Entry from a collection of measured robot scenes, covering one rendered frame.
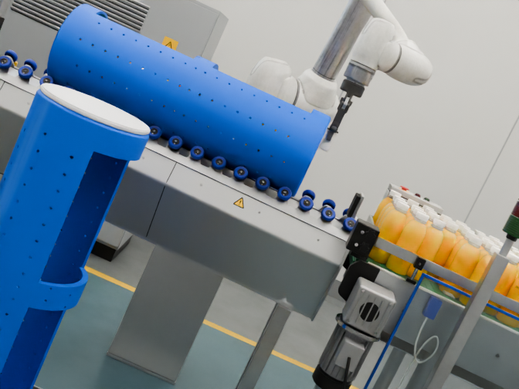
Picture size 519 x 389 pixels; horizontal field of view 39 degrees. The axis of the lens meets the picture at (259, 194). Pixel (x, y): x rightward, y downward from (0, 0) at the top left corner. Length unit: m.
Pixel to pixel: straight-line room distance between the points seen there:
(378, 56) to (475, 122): 2.93
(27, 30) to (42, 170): 2.35
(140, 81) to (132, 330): 1.12
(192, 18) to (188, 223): 1.72
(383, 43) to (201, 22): 1.65
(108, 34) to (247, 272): 0.86
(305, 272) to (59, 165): 0.92
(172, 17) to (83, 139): 2.22
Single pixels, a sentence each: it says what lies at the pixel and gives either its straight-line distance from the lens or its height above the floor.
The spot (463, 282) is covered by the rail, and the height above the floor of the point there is 0.96.
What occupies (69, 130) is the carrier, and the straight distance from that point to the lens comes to 1.72.
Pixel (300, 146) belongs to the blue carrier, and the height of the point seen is 1.12.
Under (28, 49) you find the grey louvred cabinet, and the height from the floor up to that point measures 0.87.
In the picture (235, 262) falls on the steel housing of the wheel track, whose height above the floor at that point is 0.70.
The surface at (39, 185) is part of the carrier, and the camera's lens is 1.75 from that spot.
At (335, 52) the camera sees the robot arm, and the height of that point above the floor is 1.45.
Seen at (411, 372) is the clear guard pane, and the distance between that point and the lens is 2.26.
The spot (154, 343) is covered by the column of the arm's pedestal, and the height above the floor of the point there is 0.13.
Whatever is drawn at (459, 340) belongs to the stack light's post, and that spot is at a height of 0.84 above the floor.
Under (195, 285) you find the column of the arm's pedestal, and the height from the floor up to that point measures 0.41.
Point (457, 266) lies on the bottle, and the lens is 2.32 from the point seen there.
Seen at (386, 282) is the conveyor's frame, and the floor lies 0.87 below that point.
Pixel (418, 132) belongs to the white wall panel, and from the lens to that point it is 5.17.
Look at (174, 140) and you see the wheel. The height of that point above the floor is 0.97.
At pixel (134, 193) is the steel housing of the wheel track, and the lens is 2.37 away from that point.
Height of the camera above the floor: 1.29
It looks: 9 degrees down
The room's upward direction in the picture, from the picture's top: 25 degrees clockwise
